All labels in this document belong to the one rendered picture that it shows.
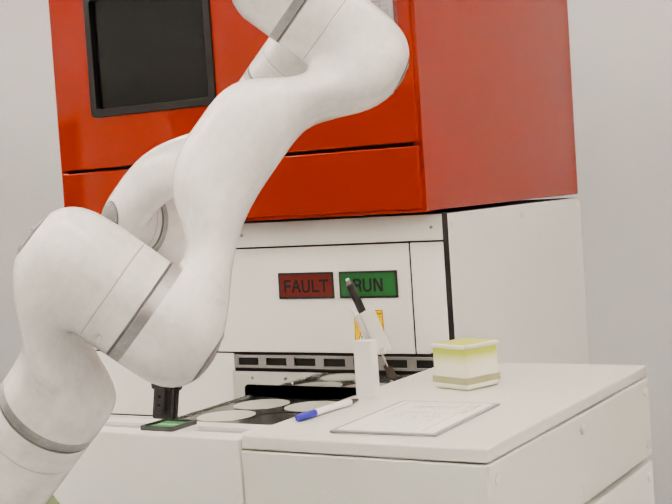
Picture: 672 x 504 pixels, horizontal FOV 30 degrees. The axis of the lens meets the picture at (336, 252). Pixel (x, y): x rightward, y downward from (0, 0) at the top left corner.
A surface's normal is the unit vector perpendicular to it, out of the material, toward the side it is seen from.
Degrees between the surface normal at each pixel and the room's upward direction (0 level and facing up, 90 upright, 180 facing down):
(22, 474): 121
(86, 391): 75
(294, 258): 90
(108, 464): 90
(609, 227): 90
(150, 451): 90
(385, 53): 81
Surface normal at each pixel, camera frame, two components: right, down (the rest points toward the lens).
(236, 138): 0.14, -0.19
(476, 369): 0.62, 0.00
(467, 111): 0.86, -0.03
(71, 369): 0.83, -0.24
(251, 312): -0.51, 0.07
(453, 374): -0.78, 0.08
